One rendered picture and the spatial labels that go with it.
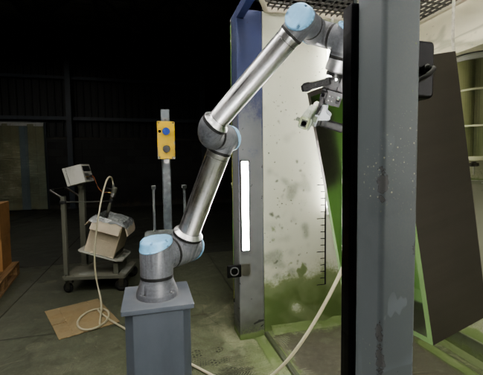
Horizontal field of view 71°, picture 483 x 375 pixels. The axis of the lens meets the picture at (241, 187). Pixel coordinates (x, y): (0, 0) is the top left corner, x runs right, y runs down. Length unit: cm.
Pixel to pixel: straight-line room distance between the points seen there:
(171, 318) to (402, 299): 127
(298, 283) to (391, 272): 222
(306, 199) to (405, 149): 212
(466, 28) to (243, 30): 146
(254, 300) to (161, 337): 106
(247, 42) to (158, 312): 178
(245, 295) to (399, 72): 221
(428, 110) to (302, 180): 116
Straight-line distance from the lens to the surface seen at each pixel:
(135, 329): 162
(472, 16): 286
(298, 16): 126
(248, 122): 237
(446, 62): 171
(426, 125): 159
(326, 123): 140
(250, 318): 259
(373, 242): 43
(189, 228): 166
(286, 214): 247
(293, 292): 264
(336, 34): 135
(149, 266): 160
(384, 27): 44
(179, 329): 163
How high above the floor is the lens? 124
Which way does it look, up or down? 4 degrees down
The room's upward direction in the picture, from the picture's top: 1 degrees counter-clockwise
